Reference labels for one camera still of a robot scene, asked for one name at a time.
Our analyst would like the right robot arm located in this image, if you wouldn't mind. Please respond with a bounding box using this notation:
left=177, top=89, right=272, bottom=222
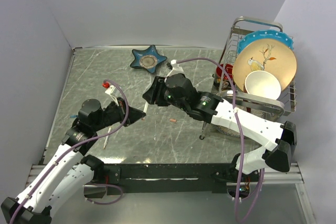
left=142, top=73, right=297, bottom=181

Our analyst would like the blue dotted plate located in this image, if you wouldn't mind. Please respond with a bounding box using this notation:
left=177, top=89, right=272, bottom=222
left=236, top=29, right=293, bottom=54

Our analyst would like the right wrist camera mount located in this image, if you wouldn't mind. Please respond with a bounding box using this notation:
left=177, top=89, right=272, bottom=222
left=166, top=60, right=184, bottom=77

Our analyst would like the white marker orange tip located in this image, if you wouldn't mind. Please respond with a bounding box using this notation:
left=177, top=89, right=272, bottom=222
left=143, top=102, right=149, bottom=114

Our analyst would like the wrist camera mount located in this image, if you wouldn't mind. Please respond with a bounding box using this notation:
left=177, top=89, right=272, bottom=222
left=102, top=81, right=119, bottom=104
left=166, top=60, right=184, bottom=77

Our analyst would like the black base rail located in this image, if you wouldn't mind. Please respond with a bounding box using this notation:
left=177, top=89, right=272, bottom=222
left=83, top=162, right=260, bottom=196

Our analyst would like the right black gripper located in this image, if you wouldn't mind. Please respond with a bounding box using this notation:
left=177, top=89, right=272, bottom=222
left=141, top=76, right=188, bottom=112

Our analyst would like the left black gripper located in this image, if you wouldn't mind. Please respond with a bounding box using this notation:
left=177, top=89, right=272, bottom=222
left=92, top=97, right=145, bottom=132

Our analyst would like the grey speckled plate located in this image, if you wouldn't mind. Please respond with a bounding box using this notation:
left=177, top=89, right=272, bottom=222
left=213, top=124, right=240, bottom=138

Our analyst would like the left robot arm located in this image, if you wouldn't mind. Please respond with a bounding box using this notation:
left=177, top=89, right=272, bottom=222
left=1, top=98, right=146, bottom=223

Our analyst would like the white marker yellow tip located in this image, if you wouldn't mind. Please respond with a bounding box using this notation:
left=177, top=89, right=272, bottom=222
left=103, top=127, right=112, bottom=150

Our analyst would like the blue star-shaped dish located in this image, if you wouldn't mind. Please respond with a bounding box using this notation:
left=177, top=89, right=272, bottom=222
left=130, top=45, right=167, bottom=73

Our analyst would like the white bowl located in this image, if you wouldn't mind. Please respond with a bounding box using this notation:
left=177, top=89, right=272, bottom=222
left=244, top=70, right=281, bottom=100

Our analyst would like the metal dish rack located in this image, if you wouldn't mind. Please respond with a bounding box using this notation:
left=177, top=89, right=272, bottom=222
left=199, top=16, right=297, bottom=154

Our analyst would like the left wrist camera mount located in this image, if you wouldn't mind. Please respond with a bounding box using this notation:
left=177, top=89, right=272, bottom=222
left=102, top=81, right=119, bottom=104

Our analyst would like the tan bird plate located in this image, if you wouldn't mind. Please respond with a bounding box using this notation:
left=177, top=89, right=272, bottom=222
left=232, top=38, right=297, bottom=90

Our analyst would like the red cup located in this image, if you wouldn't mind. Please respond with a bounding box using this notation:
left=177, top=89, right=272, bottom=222
left=213, top=63, right=236, bottom=91

